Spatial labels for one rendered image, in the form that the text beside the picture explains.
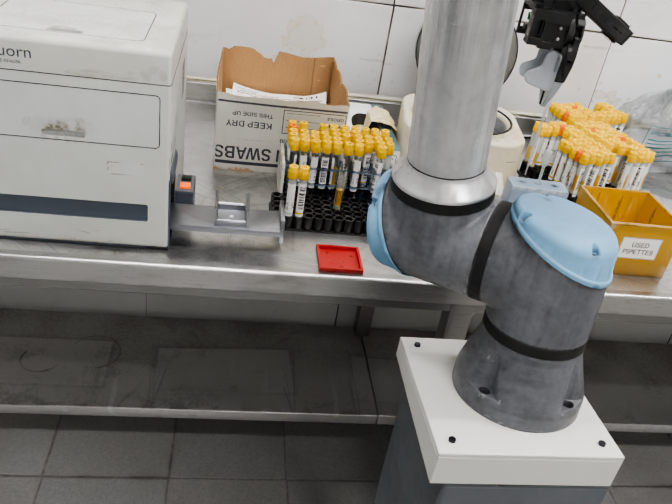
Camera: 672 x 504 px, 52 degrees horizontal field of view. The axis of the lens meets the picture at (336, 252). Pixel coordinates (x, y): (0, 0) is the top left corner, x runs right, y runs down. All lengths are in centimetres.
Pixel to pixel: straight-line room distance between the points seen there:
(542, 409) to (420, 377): 14
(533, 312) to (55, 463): 144
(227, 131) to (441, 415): 71
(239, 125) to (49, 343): 83
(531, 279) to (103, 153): 59
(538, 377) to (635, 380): 135
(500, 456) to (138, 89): 63
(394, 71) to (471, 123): 95
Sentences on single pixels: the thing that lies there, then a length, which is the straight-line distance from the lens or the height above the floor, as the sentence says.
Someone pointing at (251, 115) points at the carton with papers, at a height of 99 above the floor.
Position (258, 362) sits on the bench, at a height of 27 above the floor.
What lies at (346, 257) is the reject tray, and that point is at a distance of 109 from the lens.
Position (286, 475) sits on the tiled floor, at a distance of 190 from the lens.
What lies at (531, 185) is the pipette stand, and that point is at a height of 97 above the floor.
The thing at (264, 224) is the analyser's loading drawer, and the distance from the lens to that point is 107.
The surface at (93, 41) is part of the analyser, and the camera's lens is 96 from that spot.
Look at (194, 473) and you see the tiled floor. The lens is 189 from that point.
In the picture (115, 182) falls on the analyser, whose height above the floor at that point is 98.
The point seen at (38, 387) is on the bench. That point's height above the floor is 27.
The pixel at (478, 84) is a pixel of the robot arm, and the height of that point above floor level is 126.
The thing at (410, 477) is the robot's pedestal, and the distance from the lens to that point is 93.
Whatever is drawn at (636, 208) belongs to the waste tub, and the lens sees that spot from 137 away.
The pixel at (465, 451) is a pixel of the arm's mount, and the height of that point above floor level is 92.
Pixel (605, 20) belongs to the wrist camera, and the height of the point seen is 126.
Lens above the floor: 145
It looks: 31 degrees down
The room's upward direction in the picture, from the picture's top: 10 degrees clockwise
